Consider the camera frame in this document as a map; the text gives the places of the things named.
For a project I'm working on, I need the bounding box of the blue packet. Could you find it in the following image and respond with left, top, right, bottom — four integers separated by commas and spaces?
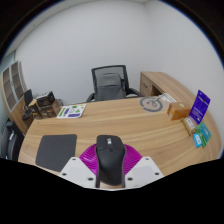
192, 131, 203, 149

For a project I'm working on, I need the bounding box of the round grey disc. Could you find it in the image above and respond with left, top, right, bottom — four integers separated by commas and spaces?
139, 96, 164, 113

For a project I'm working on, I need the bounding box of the small tan box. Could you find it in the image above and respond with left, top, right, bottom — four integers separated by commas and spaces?
181, 116, 198, 136

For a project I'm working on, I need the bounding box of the small brown cardboard box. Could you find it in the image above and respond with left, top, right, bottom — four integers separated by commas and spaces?
29, 99, 42, 120

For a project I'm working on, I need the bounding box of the grey backpack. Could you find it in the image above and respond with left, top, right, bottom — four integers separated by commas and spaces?
95, 73, 127, 101

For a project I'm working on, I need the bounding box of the green packet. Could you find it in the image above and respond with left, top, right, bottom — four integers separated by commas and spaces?
195, 121, 213, 148

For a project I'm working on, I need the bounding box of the white green purple printed sheet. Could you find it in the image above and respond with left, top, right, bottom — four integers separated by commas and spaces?
56, 103, 87, 119

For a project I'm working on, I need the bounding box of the wooden side cabinet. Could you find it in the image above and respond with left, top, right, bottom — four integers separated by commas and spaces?
139, 71, 198, 104

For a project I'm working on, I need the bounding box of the white paper sheet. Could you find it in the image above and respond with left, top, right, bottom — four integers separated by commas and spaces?
156, 92, 178, 105

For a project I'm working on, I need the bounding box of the black box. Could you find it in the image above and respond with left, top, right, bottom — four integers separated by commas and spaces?
35, 91, 56, 108

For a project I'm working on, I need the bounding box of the black mesh office chair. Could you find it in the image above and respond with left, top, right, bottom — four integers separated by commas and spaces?
85, 64, 144, 103

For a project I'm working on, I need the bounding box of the wooden shelf unit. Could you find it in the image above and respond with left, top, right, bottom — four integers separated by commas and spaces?
0, 60, 29, 134

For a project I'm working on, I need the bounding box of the purple standing card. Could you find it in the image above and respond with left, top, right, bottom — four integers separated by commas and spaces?
188, 89, 212, 126

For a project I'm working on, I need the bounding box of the large brown cardboard box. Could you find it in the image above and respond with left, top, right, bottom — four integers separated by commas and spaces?
39, 99, 62, 118

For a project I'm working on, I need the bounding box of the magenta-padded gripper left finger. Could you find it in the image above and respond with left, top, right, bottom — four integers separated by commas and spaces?
58, 143, 100, 189

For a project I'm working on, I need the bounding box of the orange brown box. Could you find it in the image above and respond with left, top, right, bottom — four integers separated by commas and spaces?
166, 101, 192, 121

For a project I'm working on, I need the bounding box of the black leather office chair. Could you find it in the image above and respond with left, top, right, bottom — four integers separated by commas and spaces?
0, 120, 25, 161

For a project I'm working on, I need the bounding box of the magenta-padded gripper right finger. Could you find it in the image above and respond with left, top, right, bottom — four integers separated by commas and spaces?
121, 144, 165, 189

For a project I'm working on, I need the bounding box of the black computer mouse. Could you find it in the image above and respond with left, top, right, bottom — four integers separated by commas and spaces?
95, 134, 127, 187

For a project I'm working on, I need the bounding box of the small black visitor chair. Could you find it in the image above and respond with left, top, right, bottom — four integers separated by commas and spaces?
21, 88, 36, 122

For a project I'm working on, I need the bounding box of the dark grey mouse pad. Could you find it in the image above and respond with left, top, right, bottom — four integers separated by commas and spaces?
35, 133, 78, 173

